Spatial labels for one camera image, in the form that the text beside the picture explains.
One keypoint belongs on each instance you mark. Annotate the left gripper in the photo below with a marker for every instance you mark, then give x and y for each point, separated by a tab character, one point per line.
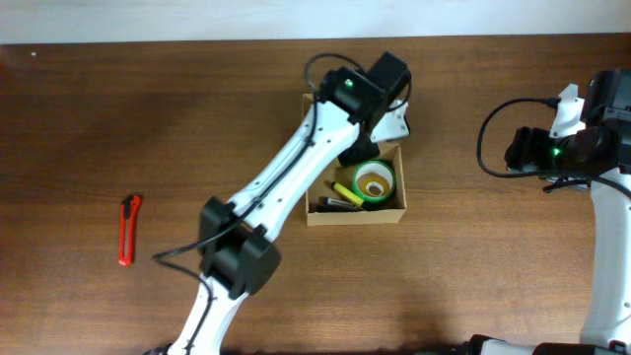
356	155

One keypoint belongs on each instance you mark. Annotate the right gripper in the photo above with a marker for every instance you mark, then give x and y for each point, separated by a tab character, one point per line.
523	153

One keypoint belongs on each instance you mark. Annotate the green tape roll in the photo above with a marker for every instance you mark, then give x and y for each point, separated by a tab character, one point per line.
373	168

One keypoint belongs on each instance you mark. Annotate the small yellow tape roll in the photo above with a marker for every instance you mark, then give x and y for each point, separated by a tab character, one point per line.
375	186

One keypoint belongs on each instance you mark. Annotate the yellow highlighter with blue cap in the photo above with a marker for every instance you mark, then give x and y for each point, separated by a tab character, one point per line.
348	195

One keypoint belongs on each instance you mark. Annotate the orange utility knife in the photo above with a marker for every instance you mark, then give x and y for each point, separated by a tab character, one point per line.
128	213

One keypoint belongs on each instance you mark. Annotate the orange and black stapler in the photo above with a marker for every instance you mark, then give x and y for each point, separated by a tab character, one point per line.
336	209

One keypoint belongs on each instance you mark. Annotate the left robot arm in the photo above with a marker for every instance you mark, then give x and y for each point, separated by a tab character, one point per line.
234	255

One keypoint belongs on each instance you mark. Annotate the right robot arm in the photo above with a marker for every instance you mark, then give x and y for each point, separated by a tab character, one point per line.
587	147

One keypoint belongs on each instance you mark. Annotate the blue whiteboard marker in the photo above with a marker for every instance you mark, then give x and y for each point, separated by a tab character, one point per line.
339	203

